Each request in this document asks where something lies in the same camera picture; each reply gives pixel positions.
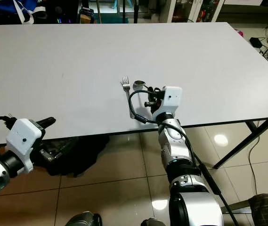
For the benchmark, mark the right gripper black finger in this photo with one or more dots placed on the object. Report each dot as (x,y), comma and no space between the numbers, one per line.
(151,90)
(150,103)

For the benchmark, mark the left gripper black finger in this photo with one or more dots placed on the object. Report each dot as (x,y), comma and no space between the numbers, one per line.
(46,122)
(69,147)

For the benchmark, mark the silver metal spoon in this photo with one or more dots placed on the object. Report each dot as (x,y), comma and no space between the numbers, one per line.
(138,85)

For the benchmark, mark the silver metal fork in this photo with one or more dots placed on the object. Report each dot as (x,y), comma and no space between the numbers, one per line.
(125,87)

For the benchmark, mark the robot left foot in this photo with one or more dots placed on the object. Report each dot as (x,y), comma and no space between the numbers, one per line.
(83,219)

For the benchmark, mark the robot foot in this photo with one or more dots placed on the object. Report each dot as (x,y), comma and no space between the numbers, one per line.
(83,219)
(153,222)

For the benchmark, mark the white shelf rack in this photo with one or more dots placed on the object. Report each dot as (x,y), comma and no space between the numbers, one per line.
(172,9)

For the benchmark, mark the black metal table leg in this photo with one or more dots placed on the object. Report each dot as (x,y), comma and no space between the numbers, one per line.
(244,146)

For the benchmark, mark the small pink object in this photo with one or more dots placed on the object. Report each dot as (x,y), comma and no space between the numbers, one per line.
(240,33)

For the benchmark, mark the black machine with lights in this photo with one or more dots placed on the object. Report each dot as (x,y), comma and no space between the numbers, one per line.
(63,10)

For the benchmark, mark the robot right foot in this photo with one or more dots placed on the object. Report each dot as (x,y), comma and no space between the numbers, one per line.
(153,222)

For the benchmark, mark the black power adapter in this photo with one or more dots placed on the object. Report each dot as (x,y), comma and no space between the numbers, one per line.
(256,42)

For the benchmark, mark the plaid cloth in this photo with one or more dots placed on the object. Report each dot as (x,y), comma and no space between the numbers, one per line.
(265,212)

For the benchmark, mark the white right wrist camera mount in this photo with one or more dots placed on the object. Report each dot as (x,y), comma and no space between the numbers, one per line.
(171,100)

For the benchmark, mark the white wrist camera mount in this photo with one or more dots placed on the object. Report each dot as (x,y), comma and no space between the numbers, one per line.
(23,141)
(171,100)

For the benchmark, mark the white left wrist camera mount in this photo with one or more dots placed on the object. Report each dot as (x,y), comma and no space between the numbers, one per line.
(23,141)

